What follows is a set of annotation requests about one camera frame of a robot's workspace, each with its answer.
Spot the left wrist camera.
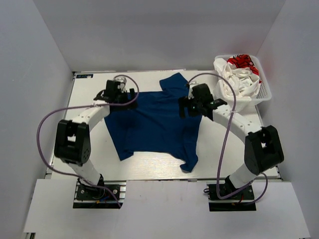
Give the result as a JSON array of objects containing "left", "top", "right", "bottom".
[{"left": 113, "top": 76, "right": 127, "bottom": 89}]

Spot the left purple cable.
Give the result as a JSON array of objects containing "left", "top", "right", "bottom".
[{"left": 37, "top": 74, "right": 140, "bottom": 209}]

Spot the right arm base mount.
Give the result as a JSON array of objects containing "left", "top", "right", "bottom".
[{"left": 203, "top": 184, "right": 257, "bottom": 212}]

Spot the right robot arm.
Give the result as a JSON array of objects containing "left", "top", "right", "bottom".
[{"left": 124, "top": 84, "right": 284, "bottom": 199}]

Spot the white plastic basket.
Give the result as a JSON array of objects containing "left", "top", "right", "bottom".
[{"left": 215, "top": 55, "right": 272, "bottom": 107}]

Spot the purple cable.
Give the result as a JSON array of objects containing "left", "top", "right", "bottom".
[
  {"left": 185, "top": 73, "right": 269, "bottom": 200},
  {"left": 37, "top": 74, "right": 140, "bottom": 209}
]

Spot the red printed white t shirt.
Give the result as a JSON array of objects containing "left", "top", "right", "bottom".
[{"left": 226, "top": 54, "right": 262, "bottom": 84}]

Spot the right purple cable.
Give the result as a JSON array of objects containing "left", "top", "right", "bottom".
[{"left": 185, "top": 73, "right": 269, "bottom": 200}]

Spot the blue t shirt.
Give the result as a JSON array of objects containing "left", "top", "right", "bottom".
[{"left": 104, "top": 73, "right": 201, "bottom": 172}]

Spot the blue table label sticker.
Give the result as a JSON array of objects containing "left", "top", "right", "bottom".
[{"left": 76, "top": 74, "right": 94, "bottom": 79}]

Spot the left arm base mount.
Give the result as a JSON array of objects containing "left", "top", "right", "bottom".
[{"left": 73, "top": 182, "right": 126, "bottom": 209}]

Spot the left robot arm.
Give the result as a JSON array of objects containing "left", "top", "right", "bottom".
[{"left": 54, "top": 76, "right": 137, "bottom": 199}]

